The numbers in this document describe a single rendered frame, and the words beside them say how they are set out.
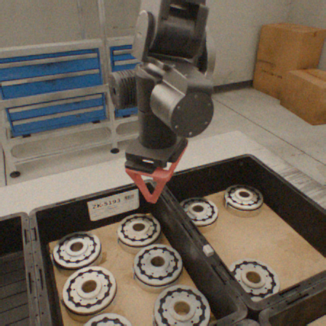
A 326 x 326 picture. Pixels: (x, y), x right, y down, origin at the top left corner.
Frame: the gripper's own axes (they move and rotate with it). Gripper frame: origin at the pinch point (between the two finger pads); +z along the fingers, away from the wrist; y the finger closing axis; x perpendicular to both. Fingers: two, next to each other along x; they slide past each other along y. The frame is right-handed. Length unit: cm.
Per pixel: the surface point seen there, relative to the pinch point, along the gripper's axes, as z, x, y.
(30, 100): 50, 145, 117
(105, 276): 20.4, 8.8, -6.9
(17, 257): 23.6, 31.6, -8.0
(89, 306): 20.3, 8.3, -13.6
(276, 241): 23.5, -22.6, 18.1
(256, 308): 13.1, -19.5, -7.7
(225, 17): 23, 57, 343
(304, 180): 37, -32, 67
